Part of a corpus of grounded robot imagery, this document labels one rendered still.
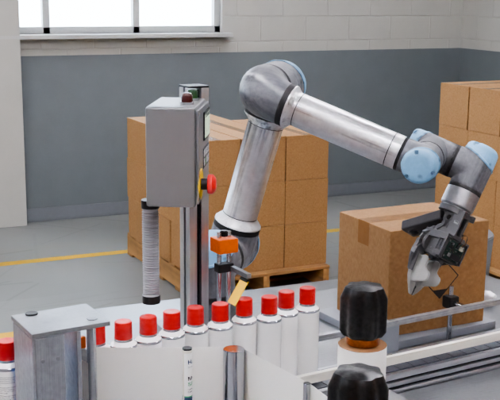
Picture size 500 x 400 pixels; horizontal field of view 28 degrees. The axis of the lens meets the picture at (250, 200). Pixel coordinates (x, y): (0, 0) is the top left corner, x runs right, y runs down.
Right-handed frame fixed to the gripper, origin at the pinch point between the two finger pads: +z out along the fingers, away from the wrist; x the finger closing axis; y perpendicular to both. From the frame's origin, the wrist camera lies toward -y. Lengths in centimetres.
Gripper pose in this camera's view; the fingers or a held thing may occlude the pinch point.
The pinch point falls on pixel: (410, 288)
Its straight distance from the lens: 224.4
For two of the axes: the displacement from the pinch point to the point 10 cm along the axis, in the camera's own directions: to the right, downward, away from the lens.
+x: 7.4, 4.0, 5.4
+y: 5.1, 1.8, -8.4
